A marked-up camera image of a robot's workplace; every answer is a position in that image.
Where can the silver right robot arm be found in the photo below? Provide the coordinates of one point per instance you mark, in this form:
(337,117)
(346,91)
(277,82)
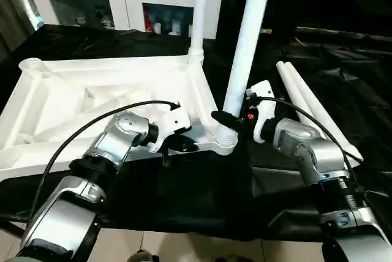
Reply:
(306,145)

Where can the black plastic mat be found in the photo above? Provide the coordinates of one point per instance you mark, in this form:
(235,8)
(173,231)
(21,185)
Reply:
(184,194)

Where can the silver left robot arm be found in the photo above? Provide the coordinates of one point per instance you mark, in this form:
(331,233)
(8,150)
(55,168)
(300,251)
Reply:
(67,213)

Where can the black metal rod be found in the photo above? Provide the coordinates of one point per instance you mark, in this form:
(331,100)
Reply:
(343,32)

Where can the white plastic table top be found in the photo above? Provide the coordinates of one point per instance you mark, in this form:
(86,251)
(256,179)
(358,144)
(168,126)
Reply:
(73,90)

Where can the white plastic table leg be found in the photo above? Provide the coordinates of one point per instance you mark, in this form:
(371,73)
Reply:
(294,87)
(248,41)
(199,5)
(318,109)

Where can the small yellow label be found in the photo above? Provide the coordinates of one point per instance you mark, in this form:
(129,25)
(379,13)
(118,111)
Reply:
(265,30)

